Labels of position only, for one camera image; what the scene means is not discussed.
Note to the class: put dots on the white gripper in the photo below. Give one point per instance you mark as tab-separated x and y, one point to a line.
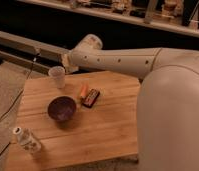
68	65

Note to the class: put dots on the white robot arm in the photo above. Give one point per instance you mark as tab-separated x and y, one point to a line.
167	103

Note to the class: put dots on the orange carrot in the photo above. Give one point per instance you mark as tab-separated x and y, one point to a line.
83	92

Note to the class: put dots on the dark chocolate bar packet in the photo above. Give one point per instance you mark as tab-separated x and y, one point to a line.
91	98

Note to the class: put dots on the dark purple bowl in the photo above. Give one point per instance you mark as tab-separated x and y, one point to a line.
62	108

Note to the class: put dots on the wooden table board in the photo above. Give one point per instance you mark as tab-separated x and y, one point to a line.
105	131

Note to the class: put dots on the clear plastic bottle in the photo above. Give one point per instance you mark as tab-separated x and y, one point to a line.
27	140

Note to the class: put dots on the cluttered background shelf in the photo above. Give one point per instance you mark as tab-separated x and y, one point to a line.
123	11

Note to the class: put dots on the grey metal rail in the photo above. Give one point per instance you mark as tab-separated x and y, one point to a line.
22	51

